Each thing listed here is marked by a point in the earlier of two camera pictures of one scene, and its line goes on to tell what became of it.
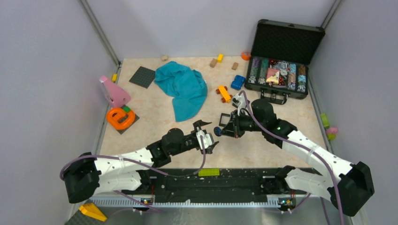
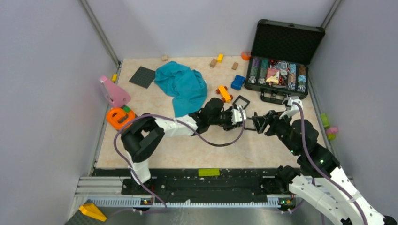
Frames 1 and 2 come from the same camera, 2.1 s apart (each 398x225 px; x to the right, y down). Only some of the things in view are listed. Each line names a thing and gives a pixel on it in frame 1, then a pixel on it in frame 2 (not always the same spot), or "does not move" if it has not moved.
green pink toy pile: [331, 131] does not move
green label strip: [207, 172] does not move
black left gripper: [198, 124] -> [230, 125]
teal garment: [188, 86] does not move
